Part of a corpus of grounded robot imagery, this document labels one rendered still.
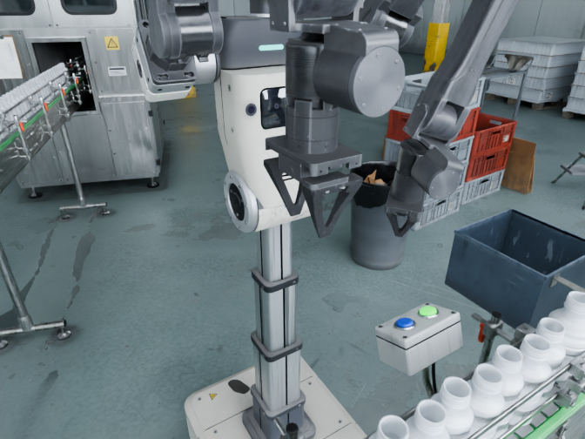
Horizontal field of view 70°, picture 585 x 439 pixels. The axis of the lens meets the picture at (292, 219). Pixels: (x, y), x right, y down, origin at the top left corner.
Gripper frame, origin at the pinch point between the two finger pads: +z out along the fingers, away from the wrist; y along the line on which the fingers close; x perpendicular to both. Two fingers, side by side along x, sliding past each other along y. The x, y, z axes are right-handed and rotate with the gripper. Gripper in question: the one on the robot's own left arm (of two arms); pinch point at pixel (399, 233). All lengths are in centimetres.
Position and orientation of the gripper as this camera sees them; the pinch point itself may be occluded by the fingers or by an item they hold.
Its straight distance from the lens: 88.0
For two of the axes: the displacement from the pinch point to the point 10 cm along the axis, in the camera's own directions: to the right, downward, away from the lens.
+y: 3.3, -5.6, 7.6
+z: 0.0, 8.0, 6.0
